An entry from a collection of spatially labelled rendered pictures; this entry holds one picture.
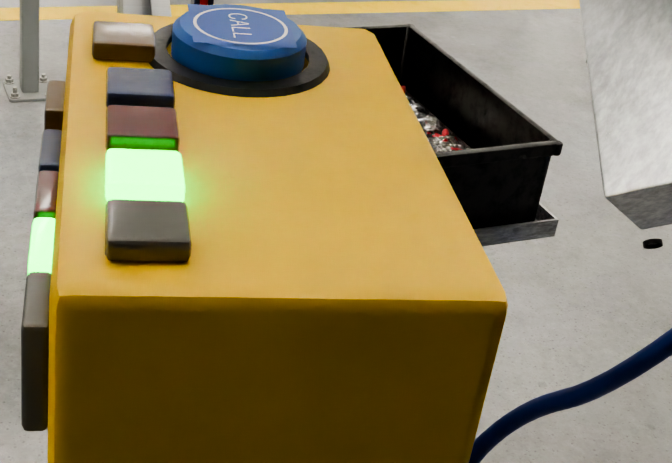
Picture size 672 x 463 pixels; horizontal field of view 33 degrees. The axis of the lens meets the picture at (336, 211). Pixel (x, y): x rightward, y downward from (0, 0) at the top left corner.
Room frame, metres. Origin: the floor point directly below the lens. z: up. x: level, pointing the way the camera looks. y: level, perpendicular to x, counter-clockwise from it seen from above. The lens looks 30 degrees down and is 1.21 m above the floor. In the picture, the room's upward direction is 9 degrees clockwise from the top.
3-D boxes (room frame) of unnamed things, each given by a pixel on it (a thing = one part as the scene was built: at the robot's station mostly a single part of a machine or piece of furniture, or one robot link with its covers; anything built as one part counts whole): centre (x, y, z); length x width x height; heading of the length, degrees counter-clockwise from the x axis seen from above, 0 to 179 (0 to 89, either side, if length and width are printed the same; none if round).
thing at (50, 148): (0.28, 0.08, 1.04); 0.02 x 0.01 x 0.03; 14
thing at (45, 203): (0.25, 0.07, 1.04); 0.02 x 0.01 x 0.03; 14
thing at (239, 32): (0.32, 0.04, 1.08); 0.04 x 0.04 x 0.02
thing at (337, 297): (0.28, 0.03, 1.02); 0.16 x 0.10 x 0.11; 14
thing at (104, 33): (0.31, 0.07, 1.08); 0.02 x 0.02 x 0.01; 14
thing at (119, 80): (0.28, 0.06, 1.08); 0.02 x 0.02 x 0.01; 14
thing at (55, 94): (0.31, 0.09, 1.04); 0.02 x 0.01 x 0.03; 14
